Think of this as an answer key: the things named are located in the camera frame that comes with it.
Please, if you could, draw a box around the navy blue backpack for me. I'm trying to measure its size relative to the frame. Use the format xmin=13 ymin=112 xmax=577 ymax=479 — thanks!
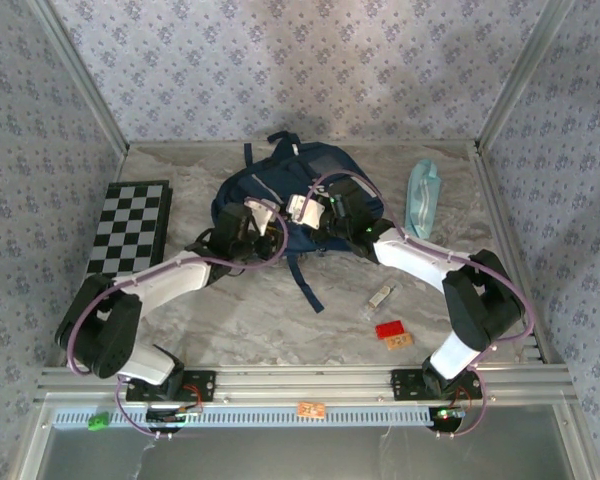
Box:
xmin=212 ymin=130 xmax=386 ymax=314

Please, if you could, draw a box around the light blue pencil case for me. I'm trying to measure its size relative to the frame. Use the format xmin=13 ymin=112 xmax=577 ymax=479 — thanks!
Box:
xmin=403 ymin=158 xmax=444 ymax=240

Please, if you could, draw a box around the black white chessboard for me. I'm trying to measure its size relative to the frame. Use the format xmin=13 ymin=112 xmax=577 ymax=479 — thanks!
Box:
xmin=88 ymin=180 xmax=174 ymax=275

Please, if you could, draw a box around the red rectangular block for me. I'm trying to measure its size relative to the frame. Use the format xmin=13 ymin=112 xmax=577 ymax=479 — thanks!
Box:
xmin=374 ymin=320 xmax=406 ymax=341

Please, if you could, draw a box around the grey metal front tray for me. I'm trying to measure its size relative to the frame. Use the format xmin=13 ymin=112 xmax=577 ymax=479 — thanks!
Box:
xmin=17 ymin=403 xmax=599 ymax=480

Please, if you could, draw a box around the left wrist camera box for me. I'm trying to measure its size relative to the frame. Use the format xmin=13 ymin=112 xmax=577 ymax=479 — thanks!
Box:
xmin=243 ymin=197 xmax=277 ymax=236

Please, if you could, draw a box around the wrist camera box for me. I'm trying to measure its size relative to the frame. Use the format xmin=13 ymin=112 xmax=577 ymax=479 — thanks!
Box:
xmin=285 ymin=193 xmax=327 ymax=231
xmin=243 ymin=197 xmax=277 ymax=236

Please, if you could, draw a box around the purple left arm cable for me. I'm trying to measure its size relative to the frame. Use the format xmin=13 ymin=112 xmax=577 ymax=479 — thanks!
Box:
xmin=67 ymin=209 xmax=289 ymax=442

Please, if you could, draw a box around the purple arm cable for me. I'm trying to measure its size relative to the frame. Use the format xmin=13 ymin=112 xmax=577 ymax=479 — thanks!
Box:
xmin=304 ymin=171 xmax=536 ymax=441
xmin=67 ymin=209 xmax=289 ymax=442

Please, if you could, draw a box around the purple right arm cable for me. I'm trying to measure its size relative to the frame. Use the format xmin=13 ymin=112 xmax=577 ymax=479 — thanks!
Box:
xmin=304 ymin=171 xmax=536 ymax=441

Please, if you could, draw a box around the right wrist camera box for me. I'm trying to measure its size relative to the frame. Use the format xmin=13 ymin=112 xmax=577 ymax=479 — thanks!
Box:
xmin=285 ymin=193 xmax=327 ymax=231

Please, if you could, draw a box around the aluminium mounting rail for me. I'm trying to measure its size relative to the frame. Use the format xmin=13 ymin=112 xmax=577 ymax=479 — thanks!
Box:
xmin=34 ymin=364 xmax=579 ymax=404

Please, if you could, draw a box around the aluminium table side rail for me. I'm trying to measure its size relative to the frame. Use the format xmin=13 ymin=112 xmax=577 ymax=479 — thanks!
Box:
xmin=467 ymin=142 xmax=566 ymax=364

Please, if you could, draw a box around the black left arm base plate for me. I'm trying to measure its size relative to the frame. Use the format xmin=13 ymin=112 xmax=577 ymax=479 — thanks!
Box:
xmin=125 ymin=369 xmax=217 ymax=402

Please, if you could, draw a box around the grey slotted cable duct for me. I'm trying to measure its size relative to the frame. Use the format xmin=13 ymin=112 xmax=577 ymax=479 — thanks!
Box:
xmin=53 ymin=405 xmax=465 ymax=429

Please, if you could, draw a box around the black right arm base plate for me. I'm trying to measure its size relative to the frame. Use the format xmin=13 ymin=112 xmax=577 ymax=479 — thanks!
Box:
xmin=390 ymin=368 xmax=483 ymax=401

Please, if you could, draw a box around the aluminium frame post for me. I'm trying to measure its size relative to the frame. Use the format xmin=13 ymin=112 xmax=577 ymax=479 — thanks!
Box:
xmin=474 ymin=0 xmax=579 ymax=151
xmin=27 ymin=0 xmax=130 ymax=154

